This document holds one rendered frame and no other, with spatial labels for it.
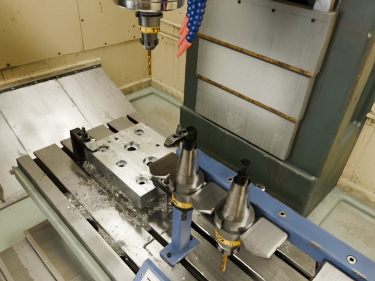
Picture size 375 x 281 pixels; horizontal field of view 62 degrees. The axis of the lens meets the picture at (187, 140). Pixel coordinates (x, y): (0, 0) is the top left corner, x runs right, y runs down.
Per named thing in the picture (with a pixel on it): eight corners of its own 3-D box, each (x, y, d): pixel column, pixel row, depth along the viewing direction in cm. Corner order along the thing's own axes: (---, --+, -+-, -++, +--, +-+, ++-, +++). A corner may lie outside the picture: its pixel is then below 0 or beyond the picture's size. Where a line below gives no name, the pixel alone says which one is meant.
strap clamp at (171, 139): (168, 169, 107) (169, 132, 98) (162, 164, 109) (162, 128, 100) (195, 153, 115) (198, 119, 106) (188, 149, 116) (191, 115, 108)
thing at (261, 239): (263, 265, 45) (264, 261, 44) (234, 241, 48) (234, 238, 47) (288, 237, 49) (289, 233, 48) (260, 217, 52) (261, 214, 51)
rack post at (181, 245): (172, 267, 77) (177, 178, 60) (158, 253, 80) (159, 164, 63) (200, 244, 83) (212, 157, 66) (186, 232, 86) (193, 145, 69)
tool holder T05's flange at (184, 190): (209, 185, 58) (210, 175, 57) (190, 204, 54) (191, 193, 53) (182, 170, 61) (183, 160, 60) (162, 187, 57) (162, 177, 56)
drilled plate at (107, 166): (140, 209, 87) (140, 196, 84) (85, 158, 103) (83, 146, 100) (198, 172, 100) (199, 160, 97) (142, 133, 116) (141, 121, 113)
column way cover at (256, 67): (284, 164, 113) (331, 14, 83) (190, 111, 139) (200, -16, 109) (291, 158, 116) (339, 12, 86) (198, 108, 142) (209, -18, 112)
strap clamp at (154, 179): (179, 228, 87) (182, 189, 78) (149, 202, 94) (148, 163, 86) (188, 222, 89) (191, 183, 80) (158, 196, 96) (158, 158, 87)
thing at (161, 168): (161, 183, 57) (161, 180, 56) (143, 169, 60) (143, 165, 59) (188, 167, 61) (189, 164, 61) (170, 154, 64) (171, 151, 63)
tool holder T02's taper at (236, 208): (253, 209, 51) (261, 178, 47) (241, 227, 48) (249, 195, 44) (229, 197, 53) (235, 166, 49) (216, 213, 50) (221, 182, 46)
